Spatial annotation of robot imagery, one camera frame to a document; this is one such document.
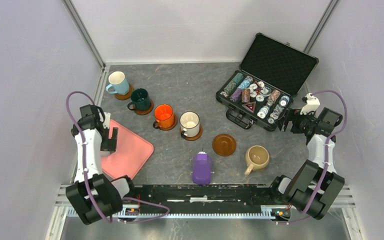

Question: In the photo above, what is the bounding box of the dark green mug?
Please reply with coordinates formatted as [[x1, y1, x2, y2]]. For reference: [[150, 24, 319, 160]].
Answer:
[[127, 88, 151, 111]]

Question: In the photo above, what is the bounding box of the orange mug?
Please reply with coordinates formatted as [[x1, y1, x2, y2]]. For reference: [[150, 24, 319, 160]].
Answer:
[[152, 104, 174, 129]]

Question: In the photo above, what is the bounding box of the light blue mug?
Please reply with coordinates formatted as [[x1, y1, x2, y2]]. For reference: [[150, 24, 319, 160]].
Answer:
[[105, 71, 130, 95]]

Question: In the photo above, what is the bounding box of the beige mug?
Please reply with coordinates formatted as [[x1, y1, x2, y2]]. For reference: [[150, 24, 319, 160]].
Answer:
[[244, 145, 270, 176]]

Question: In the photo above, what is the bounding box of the white mug dark handle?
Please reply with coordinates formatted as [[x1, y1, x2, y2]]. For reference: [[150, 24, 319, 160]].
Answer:
[[179, 111, 200, 137]]

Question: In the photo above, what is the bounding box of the brown wooden coaster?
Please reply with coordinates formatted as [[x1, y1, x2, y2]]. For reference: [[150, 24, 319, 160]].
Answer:
[[114, 84, 135, 101], [134, 99, 155, 116], [180, 125, 203, 141], [212, 133, 237, 157], [158, 113, 178, 131]]

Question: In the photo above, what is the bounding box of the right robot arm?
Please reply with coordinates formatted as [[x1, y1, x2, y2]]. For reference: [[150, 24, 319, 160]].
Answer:
[[268, 107, 345, 220]]

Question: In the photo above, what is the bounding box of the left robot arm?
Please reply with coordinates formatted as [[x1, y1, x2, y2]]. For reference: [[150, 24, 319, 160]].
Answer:
[[65, 104, 137, 225]]

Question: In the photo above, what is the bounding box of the pink tray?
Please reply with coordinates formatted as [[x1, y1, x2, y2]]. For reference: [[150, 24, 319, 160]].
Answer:
[[101, 120, 154, 179]]

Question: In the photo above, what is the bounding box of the black poker chip case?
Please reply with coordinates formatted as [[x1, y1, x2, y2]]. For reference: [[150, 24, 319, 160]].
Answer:
[[216, 33, 319, 132]]

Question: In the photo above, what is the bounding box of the red black triangle card box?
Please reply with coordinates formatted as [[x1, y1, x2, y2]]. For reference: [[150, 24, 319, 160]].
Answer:
[[242, 101, 257, 113]]

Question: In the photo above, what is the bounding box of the purple plastic box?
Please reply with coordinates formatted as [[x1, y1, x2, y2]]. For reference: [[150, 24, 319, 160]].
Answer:
[[191, 151, 212, 185]]

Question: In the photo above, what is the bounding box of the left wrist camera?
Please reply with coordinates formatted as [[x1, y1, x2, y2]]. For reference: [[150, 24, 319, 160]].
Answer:
[[102, 112, 111, 129]]

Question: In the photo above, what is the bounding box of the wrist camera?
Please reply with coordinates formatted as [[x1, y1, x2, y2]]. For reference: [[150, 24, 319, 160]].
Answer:
[[299, 93, 321, 115], [102, 112, 111, 129]]

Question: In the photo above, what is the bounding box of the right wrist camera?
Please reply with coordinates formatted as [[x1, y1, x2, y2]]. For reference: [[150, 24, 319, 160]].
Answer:
[[299, 93, 321, 115]]

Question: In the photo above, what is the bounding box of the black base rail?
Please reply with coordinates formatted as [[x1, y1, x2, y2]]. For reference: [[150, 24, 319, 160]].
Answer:
[[127, 184, 288, 215]]

